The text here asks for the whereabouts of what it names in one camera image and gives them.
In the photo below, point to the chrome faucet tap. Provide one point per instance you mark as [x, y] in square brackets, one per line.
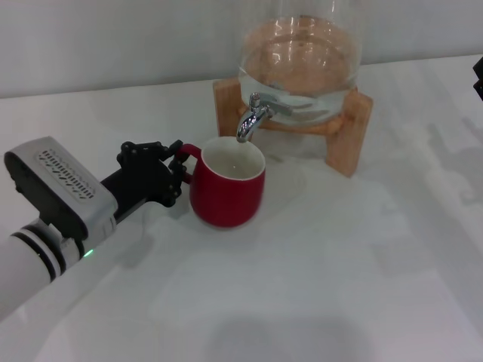
[251, 118]

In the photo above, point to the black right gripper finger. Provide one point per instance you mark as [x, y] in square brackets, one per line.
[480, 81]

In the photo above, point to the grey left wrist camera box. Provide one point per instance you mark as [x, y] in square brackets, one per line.
[60, 184]

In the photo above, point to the glass water dispenser jar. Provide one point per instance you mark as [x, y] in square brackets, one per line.
[302, 56]

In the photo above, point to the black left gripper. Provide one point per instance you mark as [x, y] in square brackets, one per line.
[143, 181]

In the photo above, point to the wooden dispenser stand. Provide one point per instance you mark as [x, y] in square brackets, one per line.
[228, 113]

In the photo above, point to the red ceramic cup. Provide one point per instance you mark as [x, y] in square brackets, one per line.
[226, 203]

